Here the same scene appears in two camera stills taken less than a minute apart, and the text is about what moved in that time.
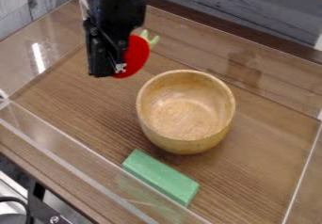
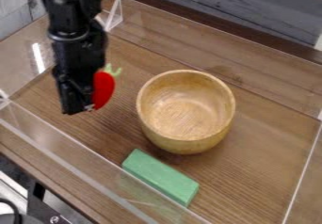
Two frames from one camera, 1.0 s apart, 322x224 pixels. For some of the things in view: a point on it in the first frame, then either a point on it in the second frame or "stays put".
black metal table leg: [40, 213] stays put
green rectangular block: [160, 176] stays put
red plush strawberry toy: [137, 54] -> [102, 87]
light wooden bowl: [184, 109] stays put
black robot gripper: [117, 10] -> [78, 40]
